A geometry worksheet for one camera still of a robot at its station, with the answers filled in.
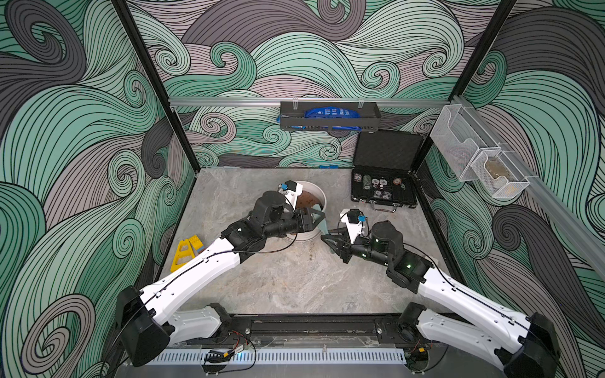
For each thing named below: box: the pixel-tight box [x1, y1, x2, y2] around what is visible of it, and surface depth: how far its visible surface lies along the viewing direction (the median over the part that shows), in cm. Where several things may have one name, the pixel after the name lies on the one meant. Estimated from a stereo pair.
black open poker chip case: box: [350, 130, 424, 212], surface depth 113 cm
